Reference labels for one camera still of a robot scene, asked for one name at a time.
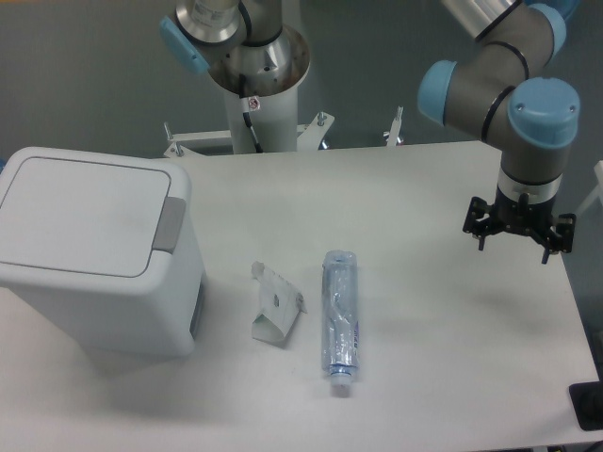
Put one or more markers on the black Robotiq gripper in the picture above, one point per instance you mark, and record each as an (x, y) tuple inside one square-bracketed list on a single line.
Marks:
[(554, 234)]

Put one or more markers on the white push-button trash can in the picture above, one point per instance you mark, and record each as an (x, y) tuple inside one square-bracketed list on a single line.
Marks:
[(103, 246)]

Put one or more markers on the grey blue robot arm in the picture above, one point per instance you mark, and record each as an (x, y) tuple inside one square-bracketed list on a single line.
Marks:
[(499, 98)]

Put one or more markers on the black device at table edge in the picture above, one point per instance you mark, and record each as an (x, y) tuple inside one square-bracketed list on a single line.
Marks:
[(586, 399)]

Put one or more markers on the crushed clear plastic bottle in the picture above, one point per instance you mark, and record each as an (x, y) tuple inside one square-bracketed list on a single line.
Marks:
[(340, 320)]

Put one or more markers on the crumpled white paper carton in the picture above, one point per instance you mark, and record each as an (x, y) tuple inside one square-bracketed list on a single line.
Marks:
[(279, 304)]

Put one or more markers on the white frame at right edge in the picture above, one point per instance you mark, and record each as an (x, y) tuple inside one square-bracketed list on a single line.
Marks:
[(595, 194)]

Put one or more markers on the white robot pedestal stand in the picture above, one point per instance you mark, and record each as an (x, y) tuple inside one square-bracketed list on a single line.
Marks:
[(259, 87)]

